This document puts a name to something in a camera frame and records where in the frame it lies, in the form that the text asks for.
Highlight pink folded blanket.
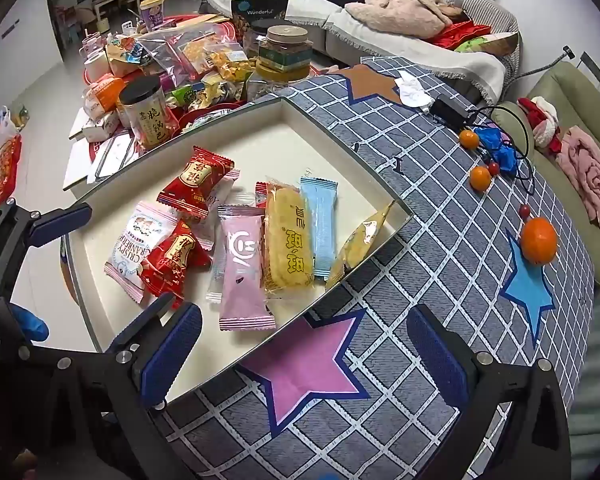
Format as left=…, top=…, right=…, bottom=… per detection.
left=555, top=126, right=600, bottom=232

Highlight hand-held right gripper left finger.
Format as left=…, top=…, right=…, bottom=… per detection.
left=35, top=302, right=203, bottom=480

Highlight grey checked star cloth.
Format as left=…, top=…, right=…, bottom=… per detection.
left=152, top=55, right=597, bottom=480

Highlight large orange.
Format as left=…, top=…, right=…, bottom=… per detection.
left=520, top=217, right=559, bottom=266

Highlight black cable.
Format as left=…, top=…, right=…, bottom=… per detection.
left=467, top=102, right=537, bottom=196

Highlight red white plush toy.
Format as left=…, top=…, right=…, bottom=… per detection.
left=517, top=96, right=564, bottom=154

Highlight person's left hand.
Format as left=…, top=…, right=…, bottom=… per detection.
left=12, top=305, right=49, bottom=344

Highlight clear snack bar packet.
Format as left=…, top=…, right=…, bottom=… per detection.
left=205, top=232, right=227, bottom=302

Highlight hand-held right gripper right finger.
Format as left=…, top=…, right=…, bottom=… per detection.
left=407, top=304, right=573, bottom=480

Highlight red candy packet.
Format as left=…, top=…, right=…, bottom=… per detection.
left=157, top=146, right=242, bottom=221
left=140, top=219, right=214, bottom=311

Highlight yellow cake packet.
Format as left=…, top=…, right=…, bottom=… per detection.
left=261, top=176, right=317, bottom=299

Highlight black power adapter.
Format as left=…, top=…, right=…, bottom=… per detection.
left=429, top=93, right=474, bottom=129

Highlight pink snack packet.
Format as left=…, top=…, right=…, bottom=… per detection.
left=217, top=204, right=277, bottom=332

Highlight light blue snack packet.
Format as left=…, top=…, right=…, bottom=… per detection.
left=299, top=177, right=340, bottom=281

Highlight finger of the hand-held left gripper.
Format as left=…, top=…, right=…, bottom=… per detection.
left=30, top=202, right=93, bottom=248
left=106, top=292, right=177, bottom=357

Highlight black gooseneck holder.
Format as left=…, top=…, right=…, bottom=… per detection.
left=516, top=46, right=577, bottom=97

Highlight pile of assorted snack packets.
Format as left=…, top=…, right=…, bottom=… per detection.
left=80, top=15, right=261, bottom=128

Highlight jar with tan lid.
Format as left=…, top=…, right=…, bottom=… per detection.
left=256, top=25, right=314, bottom=84

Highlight white pink nougat packet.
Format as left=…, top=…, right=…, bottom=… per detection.
left=103, top=201, right=181, bottom=304

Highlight purple cup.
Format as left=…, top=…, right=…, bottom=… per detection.
left=139, top=0, right=167, bottom=32

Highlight black snack bag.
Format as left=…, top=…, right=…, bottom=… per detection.
left=230, top=0, right=289, bottom=47

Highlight green armchair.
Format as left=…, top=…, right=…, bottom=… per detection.
left=490, top=60, right=600, bottom=288

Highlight white crumpled tissue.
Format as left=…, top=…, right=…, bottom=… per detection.
left=394, top=70, right=434, bottom=107

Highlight blue plastic bag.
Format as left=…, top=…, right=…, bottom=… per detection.
left=477, top=127, right=519, bottom=174

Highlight jar with black lid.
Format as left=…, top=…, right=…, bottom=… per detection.
left=118, top=76, right=181, bottom=150

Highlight gold snack packet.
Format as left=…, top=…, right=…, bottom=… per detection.
left=325, top=200, right=397, bottom=291

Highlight pink fluffy coat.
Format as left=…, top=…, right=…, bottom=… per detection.
left=344, top=0, right=454, bottom=39

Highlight grey striped sofa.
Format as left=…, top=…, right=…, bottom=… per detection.
left=200, top=0, right=527, bottom=103

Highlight grey box with cream interior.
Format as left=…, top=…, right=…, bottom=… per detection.
left=60, top=94, right=416, bottom=406

